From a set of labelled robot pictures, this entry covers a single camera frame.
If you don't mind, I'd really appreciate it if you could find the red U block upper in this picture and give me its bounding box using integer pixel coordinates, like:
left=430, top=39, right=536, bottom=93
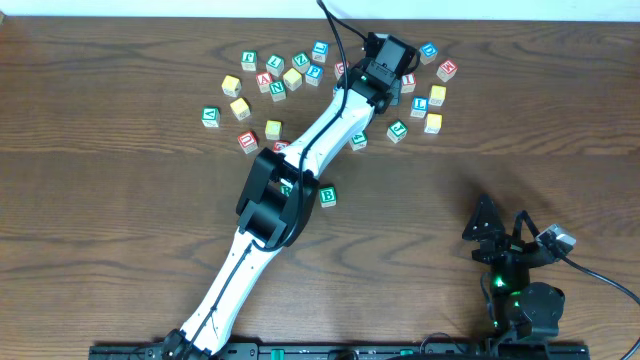
left=334, top=61, right=350, bottom=80

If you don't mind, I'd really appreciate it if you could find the red block bottom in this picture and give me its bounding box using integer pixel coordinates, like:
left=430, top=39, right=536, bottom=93
left=272, top=140, right=290, bottom=153

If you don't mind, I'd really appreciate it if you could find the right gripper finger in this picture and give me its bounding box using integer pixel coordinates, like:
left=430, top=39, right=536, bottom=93
left=462, top=194, right=505, bottom=242
left=511, top=210, right=540, bottom=245

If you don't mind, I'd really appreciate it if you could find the yellow G block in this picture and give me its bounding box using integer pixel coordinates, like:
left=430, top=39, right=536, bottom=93
left=424, top=113, right=443, bottom=134

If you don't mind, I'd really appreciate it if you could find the green R block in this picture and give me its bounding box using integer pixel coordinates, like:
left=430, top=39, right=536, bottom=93
left=280, top=185, right=292, bottom=196

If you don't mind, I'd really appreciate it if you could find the yellow block lower left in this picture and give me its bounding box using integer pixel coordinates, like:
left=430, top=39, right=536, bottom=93
left=230, top=98, right=251, bottom=121

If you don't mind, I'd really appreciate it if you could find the green B block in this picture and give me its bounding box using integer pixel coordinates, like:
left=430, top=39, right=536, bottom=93
left=319, top=186, right=337, bottom=208

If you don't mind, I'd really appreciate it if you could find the green Z block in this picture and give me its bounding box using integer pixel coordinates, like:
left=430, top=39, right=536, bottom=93
left=292, top=52, right=311, bottom=74

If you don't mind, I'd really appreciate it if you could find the yellow block above red pair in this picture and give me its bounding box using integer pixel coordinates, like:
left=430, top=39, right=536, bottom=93
left=265, top=120, right=282, bottom=141

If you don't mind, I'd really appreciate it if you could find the green J block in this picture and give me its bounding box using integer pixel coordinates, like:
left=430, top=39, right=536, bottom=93
left=387, top=119, right=408, bottom=144

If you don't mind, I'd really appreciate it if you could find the blue L block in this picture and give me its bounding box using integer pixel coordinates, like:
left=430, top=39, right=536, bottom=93
left=410, top=97, right=429, bottom=118

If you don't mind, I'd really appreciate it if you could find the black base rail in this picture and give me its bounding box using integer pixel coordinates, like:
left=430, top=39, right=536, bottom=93
left=88, top=342, right=590, bottom=360

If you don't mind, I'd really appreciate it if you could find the red U block lower left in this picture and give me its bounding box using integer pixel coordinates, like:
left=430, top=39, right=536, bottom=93
left=237, top=131, right=259, bottom=154

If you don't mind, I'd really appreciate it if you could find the green N block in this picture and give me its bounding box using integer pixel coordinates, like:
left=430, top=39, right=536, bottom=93
left=269, top=81, right=286, bottom=102

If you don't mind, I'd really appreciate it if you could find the yellow block far left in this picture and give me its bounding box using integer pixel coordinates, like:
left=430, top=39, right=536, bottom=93
left=221, top=75, right=242, bottom=97

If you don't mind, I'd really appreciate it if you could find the yellow K block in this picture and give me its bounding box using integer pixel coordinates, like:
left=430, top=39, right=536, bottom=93
left=429, top=85, right=447, bottom=107

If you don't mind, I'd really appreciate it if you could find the green L block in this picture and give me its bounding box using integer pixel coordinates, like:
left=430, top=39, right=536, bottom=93
left=266, top=54, right=285, bottom=77

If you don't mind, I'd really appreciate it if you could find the red u block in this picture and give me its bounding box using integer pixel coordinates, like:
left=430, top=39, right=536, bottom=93
left=334, top=61, right=350, bottom=80
left=237, top=131, right=259, bottom=154

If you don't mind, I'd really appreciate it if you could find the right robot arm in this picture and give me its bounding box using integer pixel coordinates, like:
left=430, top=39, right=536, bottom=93
left=462, top=194, right=565, bottom=351

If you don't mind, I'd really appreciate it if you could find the yellow block near N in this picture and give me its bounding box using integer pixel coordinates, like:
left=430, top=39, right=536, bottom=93
left=283, top=68, right=302, bottom=91

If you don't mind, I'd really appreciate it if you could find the green V block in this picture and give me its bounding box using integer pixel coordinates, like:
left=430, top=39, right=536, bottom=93
left=201, top=106, right=220, bottom=128

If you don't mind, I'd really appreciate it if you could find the red A block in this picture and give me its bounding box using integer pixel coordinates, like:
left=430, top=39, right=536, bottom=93
left=256, top=72, right=273, bottom=93

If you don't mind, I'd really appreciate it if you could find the red M block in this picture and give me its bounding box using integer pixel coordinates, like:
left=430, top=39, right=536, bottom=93
left=436, top=59, right=458, bottom=82

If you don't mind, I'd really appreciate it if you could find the blue P block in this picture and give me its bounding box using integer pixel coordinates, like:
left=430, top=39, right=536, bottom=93
left=305, top=64, right=324, bottom=87

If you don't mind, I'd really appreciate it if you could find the green 4 block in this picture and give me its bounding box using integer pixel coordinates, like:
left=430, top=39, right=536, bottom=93
left=349, top=131, right=368, bottom=151

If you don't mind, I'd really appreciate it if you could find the blue block top centre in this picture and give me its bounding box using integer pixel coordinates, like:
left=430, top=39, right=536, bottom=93
left=312, top=41, right=329, bottom=63

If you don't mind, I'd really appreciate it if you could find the red I block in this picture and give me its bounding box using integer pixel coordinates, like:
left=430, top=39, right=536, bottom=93
left=401, top=73, right=416, bottom=93

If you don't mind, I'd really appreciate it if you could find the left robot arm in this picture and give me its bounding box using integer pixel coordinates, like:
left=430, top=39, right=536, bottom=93
left=161, top=33, right=419, bottom=359

